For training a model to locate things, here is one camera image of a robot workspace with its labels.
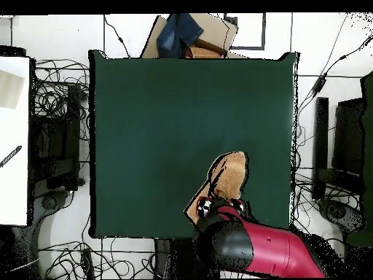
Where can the blue denim jeans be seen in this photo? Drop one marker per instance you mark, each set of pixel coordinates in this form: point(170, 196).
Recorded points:
point(174, 35)

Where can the white side table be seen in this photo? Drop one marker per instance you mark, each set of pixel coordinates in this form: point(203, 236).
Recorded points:
point(14, 175)

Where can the black striped stick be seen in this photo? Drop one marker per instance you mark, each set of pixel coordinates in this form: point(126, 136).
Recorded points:
point(11, 155)

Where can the orange terry towel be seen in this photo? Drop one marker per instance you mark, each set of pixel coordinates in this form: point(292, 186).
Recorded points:
point(230, 175)

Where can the black square floor frame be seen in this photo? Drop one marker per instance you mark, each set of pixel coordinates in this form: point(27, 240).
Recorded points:
point(263, 29)

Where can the black equipment stand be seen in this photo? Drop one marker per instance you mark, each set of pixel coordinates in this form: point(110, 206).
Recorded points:
point(55, 151)

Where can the black upright bar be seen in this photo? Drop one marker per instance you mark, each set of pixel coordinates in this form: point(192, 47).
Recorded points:
point(320, 131)

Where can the black power strip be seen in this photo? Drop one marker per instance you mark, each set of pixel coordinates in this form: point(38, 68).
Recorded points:
point(87, 262)

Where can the folded orange towel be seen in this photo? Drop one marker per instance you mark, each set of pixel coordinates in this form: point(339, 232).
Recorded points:
point(204, 53)

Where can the dark green table cloth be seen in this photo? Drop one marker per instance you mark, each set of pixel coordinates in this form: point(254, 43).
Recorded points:
point(145, 131)

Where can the black flat box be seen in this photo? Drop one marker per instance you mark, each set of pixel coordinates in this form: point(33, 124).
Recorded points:
point(348, 137)

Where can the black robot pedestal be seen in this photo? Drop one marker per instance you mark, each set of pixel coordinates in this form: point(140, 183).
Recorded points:
point(174, 256)

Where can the beige paper sheet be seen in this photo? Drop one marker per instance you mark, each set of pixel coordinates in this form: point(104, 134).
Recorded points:
point(10, 90)

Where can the dark brown cloth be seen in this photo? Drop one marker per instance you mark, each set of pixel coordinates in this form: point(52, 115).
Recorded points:
point(209, 45)

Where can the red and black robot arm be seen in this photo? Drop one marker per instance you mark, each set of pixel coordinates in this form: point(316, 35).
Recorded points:
point(276, 250)

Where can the dark green fabric panel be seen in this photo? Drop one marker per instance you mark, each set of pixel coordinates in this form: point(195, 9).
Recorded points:
point(368, 145)

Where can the brown cardboard box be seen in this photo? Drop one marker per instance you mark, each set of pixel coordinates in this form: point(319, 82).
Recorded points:
point(215, 29)

